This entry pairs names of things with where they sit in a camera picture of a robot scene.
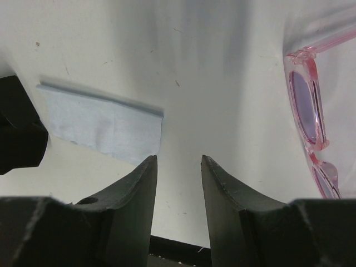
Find black glasses case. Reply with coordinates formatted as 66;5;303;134
1;75;48;175

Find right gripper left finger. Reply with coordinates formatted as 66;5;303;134
1;156;157;266

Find pink purple sunglasses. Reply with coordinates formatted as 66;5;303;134
282;8;356;200

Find light blue cleaning cloth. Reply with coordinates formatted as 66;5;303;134
37;85;164;165

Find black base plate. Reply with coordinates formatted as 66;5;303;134
147;235;212;267

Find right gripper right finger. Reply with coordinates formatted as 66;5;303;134
201;156;355;266

